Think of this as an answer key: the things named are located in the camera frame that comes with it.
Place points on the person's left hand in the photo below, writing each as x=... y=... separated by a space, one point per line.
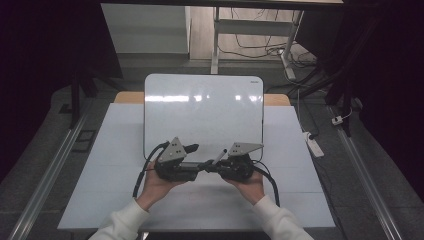
x=156 y=186

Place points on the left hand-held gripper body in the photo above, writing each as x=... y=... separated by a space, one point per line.
x=173 y=163

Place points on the person's right hand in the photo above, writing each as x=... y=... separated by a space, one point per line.
x=248 y=188

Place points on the small white plug adapter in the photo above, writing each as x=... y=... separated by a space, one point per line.
x=337 y=120

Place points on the white power strip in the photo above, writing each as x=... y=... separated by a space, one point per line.
x=313 y=145

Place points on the black whiteboard marker pen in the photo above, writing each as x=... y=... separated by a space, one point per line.
x=220 y=156

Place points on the white metal desk frame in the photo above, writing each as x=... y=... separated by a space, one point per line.
x=253 y=27

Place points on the black tripod stand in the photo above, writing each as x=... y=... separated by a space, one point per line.
x=340 y=80

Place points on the white whiteboard with black rim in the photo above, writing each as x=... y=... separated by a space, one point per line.
x=203 y=113

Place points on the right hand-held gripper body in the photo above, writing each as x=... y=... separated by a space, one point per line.
x=238 y=163

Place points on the metal floor rail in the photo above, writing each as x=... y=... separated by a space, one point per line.
x=50 y=173
x=363 y=180

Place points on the white cabinet panel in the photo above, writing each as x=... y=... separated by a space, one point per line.
x=143 y=28

